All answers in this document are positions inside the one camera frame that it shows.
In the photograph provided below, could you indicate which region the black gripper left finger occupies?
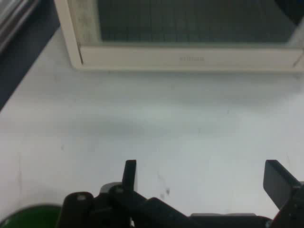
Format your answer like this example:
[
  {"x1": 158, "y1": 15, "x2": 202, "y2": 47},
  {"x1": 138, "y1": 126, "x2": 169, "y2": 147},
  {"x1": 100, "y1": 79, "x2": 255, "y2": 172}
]
[{"x1": 58, "y1": 160, "x2": 198, "y2": 228}]

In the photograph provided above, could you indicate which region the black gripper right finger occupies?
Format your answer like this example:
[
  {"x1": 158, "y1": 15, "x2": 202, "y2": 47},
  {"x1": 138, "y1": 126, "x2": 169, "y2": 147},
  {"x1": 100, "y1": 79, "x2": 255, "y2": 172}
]
[{"x1": 263, "y1": 160, "x2": 304, "y2": 228}]

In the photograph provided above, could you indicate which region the cream glass oven door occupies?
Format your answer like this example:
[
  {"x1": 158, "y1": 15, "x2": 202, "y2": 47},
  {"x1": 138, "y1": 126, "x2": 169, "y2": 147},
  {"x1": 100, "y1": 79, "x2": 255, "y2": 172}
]
[{"x1": 67, "y1": 0, "x2": 304, "y2": 68}]

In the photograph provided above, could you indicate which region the green bowl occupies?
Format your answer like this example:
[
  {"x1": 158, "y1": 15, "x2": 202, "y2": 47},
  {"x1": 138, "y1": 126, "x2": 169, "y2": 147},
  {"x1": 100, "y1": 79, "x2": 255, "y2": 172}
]
[{"x1": 4, "y1": 203, "x2": 64, "y2": 228}]

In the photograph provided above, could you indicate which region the cream toaster oven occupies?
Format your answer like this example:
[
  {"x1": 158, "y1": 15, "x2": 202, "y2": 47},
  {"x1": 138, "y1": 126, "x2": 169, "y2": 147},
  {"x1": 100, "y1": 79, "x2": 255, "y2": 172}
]
[{"x1": 54, "y1": 0, "x2": 304, "y2": 72}]

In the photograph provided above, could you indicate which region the aluminium profile rail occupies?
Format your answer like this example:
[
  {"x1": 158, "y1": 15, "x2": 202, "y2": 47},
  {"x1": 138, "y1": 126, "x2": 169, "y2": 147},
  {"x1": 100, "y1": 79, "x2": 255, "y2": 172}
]
[{"x1": 0, "y1": 0, "x2": 40, "y2": 53}]

